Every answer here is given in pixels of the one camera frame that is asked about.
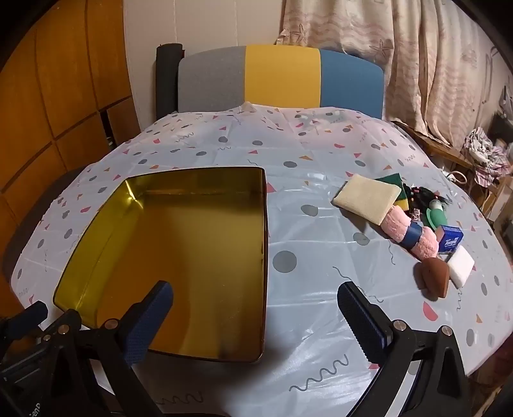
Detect wooden wardrobe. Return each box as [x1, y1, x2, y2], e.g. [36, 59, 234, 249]
[0, 0, 142, 289]

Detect black beaded hair braid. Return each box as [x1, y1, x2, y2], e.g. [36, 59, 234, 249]
[417, 186, 451, 211]

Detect pink towel roll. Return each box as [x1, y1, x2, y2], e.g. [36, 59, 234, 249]
[379, 206, 439, 259]

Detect white sponge block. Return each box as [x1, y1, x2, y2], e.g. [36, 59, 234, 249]
[446, 245, 475, 287]

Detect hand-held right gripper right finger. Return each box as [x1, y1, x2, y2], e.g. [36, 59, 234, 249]
[337, 282, 474, 417]

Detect grey yellow blue cushion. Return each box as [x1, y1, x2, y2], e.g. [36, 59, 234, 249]
[177, 45, 384, 120]

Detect black rolled mat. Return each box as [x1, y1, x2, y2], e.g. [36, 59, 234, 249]
[156, 42, 186, 123]

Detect green yellow sponge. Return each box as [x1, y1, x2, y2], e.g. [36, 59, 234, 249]
[374, 172, 411, 211]

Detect wooden bench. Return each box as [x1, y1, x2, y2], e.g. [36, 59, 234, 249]
[391, 120, 509, 217]

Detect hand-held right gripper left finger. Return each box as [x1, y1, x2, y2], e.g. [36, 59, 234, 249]
[56, 280, 175, 417]

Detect gold tin box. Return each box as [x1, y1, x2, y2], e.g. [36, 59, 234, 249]
[53, 167, 268, 365]

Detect black beaded hair ties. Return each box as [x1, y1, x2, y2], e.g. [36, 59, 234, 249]
[401, 182, 425, 209]

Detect beige patterned curtain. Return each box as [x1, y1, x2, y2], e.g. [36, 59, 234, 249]
[274, 0, 513, 145]

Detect cream cleaning cloth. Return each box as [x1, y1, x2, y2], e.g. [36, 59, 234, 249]
[332, 173, 401, 226]

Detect black speaker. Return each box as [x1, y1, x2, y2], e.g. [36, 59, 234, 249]
[495, 112, 513, 141]

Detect blue tissue pack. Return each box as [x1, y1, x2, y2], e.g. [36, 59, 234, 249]
[435, 225, 465, 254]

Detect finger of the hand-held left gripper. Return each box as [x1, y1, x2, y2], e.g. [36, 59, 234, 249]
[0, 301, 49, 353]

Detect pile of clothes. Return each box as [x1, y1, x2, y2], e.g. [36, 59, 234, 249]
[463, 127, 508, 186]

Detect brown makeup sponge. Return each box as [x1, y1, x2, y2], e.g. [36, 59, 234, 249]
[415, 257, 451, 299]

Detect patterned plastic tablecloth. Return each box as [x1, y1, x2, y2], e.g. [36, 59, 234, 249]
[8, 102, 509, 417]

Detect green hat-shaped holder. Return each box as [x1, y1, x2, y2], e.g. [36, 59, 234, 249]
[423, 208, 447, 229]

